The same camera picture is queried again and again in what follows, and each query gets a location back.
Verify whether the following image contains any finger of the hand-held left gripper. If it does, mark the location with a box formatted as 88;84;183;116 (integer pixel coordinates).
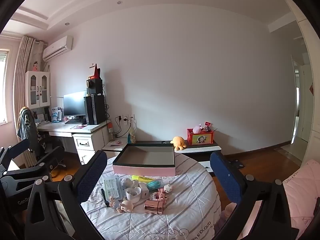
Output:
2;146;65;190
0;138;31;172

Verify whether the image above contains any dark printed garment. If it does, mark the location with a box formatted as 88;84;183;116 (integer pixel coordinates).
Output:
17;107;38;140

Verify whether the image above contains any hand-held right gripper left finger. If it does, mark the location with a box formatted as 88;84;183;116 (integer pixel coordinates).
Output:
24;150;108;240

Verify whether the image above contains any yellow octopus plush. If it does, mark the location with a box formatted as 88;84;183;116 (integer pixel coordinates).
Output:
170;136;188;152

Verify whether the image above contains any black speaker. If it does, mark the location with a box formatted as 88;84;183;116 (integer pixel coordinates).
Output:
86;78;103;96

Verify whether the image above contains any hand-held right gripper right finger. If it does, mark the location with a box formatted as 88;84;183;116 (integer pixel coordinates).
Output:
210;151;300;240

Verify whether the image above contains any black power cable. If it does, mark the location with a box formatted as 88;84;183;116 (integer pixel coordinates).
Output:
114;116;126;138

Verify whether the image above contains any blue and white box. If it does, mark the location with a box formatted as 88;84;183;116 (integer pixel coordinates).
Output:
51;107;62;122

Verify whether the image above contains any low black-topped cabinet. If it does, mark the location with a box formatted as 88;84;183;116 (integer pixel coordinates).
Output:
135;140;244;178

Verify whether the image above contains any blue snack bag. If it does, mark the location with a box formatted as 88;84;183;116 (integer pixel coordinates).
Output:
127;127;137;144

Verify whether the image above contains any white nightstand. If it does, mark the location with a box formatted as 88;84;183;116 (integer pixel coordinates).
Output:
101;137;130;159

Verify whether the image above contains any teal round container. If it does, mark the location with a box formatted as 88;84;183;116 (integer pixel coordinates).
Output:
146;179;164;191

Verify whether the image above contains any orange-capped bottle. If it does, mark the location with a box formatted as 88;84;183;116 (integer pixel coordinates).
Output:
107;121;116;142

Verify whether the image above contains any striped bedsheet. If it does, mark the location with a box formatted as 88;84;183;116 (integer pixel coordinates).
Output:
80;152;223;240

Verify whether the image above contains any clear plastic case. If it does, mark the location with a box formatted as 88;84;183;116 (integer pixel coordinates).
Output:
102;175;124;201

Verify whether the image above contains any black computer tower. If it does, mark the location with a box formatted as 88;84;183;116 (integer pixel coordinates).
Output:
84;94;107;125

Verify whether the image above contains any red desk calendar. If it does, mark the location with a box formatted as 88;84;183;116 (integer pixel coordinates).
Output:
87;64;101;80

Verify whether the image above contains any beige curtain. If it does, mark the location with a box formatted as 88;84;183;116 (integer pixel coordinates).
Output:
14;36;48;168

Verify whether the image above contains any computer monitor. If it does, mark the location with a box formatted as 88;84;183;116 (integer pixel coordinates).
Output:
63;91;87;120

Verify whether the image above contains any pink shallow box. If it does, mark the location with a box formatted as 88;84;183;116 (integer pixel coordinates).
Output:
112;143;176;177

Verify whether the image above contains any black office chair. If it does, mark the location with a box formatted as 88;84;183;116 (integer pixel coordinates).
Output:
17;106;67;173

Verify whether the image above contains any yellow highlighter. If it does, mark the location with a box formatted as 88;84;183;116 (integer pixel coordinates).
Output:
132;174;157;182

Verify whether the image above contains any baby doll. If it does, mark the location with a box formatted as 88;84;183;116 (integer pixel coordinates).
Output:
108;196;121;209

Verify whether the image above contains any white door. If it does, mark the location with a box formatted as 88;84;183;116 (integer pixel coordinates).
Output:
291;55;314;145

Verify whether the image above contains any red printed box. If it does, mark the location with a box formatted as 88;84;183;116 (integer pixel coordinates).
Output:
187;127;215;146

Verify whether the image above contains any white desk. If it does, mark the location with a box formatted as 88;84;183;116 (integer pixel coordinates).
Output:
35;121;110;165

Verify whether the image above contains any white charger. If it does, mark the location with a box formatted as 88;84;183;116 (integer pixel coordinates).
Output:
139;182;150;197

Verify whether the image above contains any white cup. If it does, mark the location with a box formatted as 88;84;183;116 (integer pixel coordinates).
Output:
125;186;142;204

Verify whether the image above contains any window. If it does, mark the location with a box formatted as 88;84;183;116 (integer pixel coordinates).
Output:
0;49;10;125

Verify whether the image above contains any white glass-door cabinet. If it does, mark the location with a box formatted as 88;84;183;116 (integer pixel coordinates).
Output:
24;71;51;110

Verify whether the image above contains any white wardrobe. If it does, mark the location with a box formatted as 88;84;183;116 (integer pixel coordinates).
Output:
281;0;320;168

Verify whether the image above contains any rose gold metal object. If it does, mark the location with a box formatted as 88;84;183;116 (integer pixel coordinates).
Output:
144;199;163;215

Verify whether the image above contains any beige bunny figurine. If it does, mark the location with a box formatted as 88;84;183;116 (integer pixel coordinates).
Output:
119;200;134;213

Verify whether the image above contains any pink brick figure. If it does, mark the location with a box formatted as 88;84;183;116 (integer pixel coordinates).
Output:
149;189;168;203

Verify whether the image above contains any white air conditioner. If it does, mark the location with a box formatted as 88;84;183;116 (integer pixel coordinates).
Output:
42;35;73;62

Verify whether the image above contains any black bracelet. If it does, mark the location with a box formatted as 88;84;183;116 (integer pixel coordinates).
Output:
101;188;110;208

